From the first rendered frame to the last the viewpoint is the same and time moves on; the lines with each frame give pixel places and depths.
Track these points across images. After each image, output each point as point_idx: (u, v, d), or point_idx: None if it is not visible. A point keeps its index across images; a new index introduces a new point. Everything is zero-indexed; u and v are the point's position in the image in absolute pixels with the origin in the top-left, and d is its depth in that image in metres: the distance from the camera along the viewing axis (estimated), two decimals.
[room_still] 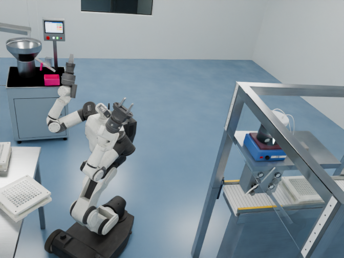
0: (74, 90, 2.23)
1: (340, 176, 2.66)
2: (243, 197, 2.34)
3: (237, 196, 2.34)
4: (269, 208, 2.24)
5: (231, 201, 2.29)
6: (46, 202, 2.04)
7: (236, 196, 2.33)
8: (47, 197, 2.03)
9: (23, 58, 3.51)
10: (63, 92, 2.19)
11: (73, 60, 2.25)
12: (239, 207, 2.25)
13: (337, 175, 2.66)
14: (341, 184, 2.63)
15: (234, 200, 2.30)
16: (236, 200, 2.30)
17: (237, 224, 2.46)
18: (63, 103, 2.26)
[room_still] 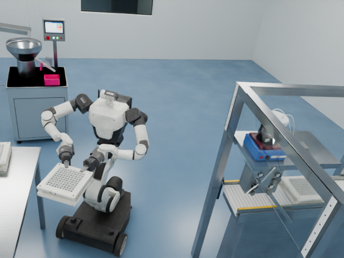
0: None
1: (340, 176, 2.66)
2: (243, 197, 2.34)
3: (237, 196, 2.34)
4: (269, 208, 2.24)
5: (231, 201, 2.29)
6: (90, 183, 2.08)
7: (236, 196, 2.33)
8: (91, 177, 2.07)
9: (23, 58, 3.51)
10: None
11: (68, 163, 2.11)
12: (239, 207, 2.25)
13: (337, 175, 2.66)
14: (341, 184, 2.63)
15: (234, 200, 2.30)
16: (236, 200, 2.30)
17: (237, 224, 2.46)
18: (60, 139, 2.33)
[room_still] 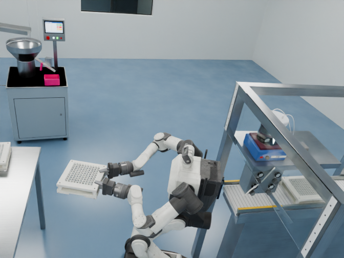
0: (136, 175, 2.19)
1: (340, 176, 2.66)
2: (243, 197, 2.34)
3: (237, 196, 2.34)
4: (269, 208, 2.24)
5: (231, 201, 2.29)
6: (90, 197, 1.98)
7: (236, 196, 2.33)
8: (92, 192, 1.96)
9: (23, 58, 3.51)
10: None
11: (106, 171, 2.09)
12: (239, 207, 2.25)
13: (337, 175, 2.66)
14: (341, 184, 2.63)
15: (234, 200, 2.30)
16: (236, 200, 2.30)
17: (237, 224, 2.46)
18: None
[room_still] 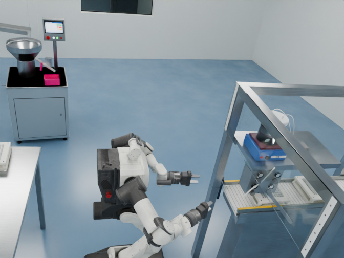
0: None
1: (340, 176, 2.66)
2: None
3: None
4: (269, 208, 2.24)
5: (246, 200, 2.33)
6: None
7: None
8: None
9: (23, 58, 3.51)
10: None
11: None
12: (255, 206, 2.28)
13: (337, 175, 2.66)
14: None
15: (249, 199, 2.33)
16: (251, 199, 2.33)
17: (237, 224, 2.46)
18: None
